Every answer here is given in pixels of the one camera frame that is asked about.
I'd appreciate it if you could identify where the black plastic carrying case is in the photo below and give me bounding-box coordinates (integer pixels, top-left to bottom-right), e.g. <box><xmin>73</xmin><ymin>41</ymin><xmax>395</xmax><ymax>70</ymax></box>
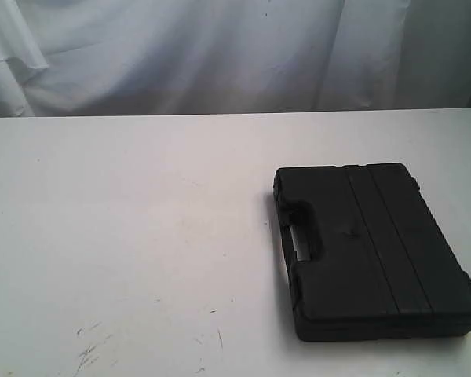
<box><xmin>273</xmin><ymin>163</ymin><xmax>471</xmax><ymax>342</ymax></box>

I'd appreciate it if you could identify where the white backdrop curtain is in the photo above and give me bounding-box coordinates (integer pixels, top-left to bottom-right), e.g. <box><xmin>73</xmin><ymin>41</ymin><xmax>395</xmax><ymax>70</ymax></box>
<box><xmin>0</xmin><ymin>1</ymin><xmax>471</xmax><ymax>117</ymax></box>

